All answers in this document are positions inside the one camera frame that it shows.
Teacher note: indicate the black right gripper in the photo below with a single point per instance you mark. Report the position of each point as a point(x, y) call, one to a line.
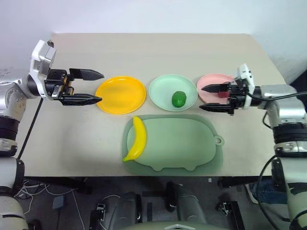
point(237, 95)

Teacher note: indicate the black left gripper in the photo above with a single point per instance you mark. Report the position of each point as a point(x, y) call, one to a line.
point(56, 82)

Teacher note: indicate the small red item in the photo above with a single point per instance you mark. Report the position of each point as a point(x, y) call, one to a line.
point(223, 94)

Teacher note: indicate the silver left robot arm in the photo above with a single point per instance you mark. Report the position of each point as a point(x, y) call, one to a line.
point(12, 95)

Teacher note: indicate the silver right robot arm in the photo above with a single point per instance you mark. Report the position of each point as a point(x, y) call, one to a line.
point(285, 100)

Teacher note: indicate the pink plate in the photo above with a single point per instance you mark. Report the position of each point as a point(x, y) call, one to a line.
point(209, 79)

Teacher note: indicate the yellow plate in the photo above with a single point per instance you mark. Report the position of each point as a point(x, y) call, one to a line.
point(120, 94)

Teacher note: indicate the light green plate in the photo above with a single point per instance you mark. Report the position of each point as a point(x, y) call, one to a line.
point(163, 89)

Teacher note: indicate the green round fruit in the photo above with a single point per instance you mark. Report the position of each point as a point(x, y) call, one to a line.
point(179, 99)

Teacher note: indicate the green pig-shaped silicone mat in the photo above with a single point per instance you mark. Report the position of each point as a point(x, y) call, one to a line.
point(180, 141)

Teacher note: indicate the yellow toy banana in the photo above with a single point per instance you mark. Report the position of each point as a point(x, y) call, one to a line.
point(139, 136)

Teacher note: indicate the person's blue jeans leg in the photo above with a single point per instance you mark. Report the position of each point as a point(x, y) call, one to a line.
point(268, 191)

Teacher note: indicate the dark grey rounded shape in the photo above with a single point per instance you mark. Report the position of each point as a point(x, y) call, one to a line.
point(189, 203)
point(124, 208)

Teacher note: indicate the black stand foot with caster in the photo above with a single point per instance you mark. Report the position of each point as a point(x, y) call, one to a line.
point(231, 213)
point(98, 215)

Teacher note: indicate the small grey floor box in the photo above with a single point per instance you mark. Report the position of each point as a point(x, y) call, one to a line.
point(58, 203)

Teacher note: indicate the light grey robot body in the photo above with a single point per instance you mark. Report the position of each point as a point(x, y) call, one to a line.
point(175, 226)

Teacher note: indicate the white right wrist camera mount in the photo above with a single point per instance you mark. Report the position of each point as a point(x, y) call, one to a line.
point(246, 76)

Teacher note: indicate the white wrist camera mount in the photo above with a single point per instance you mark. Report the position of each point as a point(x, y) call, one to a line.
point(246, 76)
point(42, 56)

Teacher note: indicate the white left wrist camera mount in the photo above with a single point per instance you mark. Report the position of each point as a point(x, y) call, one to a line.
point(42, 56)

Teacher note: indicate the black table frame bar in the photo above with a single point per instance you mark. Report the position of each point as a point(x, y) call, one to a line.
point(237, 182)

